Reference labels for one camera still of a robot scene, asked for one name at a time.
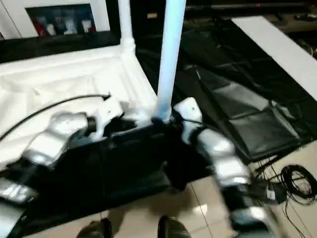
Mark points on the white flat board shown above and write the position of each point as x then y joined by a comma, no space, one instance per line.
277,47

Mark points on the yellowish label tag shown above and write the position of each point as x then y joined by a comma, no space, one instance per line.
151,15

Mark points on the white blue patterned container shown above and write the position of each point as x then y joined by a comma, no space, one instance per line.
70,27

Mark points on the white glass door cabinet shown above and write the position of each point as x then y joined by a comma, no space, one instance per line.
101,15

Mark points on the white plastic table top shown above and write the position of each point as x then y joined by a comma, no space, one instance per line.
62,74

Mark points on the red bottle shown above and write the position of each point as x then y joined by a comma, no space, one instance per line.
39,26

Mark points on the black device box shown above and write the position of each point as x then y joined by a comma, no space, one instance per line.
271,192

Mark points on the dark left robot foot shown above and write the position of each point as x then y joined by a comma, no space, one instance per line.
97,229

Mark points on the black work mat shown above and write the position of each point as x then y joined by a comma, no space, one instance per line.
235,74

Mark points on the white mug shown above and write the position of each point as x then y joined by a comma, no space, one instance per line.
50,29
85,26

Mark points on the dark metal bar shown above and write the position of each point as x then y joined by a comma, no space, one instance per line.
247,5

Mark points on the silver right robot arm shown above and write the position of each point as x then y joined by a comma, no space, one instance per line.
223,158

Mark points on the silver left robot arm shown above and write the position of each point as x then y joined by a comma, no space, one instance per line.
54,138

